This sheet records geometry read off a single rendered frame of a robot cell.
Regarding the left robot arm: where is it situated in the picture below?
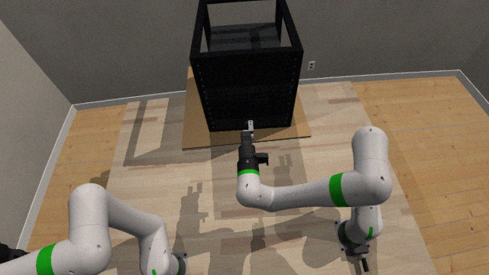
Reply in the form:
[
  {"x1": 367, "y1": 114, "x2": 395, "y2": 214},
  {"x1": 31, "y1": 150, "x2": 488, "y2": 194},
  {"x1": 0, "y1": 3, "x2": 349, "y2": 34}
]
[{"x1": 0, "y1": 183, "x2": 186, "y2": 275}]

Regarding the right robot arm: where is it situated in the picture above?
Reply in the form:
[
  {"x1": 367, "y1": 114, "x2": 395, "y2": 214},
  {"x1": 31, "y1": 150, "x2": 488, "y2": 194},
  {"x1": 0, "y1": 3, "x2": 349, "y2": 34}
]
[{"x1": 236, "y1": 126, "x2": 393, "y2": 272}]

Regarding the tan flat board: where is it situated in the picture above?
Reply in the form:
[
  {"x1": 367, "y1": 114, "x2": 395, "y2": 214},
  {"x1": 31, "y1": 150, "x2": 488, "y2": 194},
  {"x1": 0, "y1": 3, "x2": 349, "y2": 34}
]
[{"x1": 182, "y1": 66, "x2": 311, "y2": 150}]

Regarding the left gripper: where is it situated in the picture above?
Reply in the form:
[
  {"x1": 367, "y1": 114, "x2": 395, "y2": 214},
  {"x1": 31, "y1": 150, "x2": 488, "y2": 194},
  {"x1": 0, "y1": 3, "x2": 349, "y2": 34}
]
[{"x1": 0, "y1": 241, "x2": 30, "y2": 264}]

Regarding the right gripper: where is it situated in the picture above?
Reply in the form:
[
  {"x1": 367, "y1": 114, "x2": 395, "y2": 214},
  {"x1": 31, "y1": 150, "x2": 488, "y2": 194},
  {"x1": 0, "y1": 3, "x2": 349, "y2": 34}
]
[{"x1": 237, "y1": 120, "x2": 268, "y2": 172}]

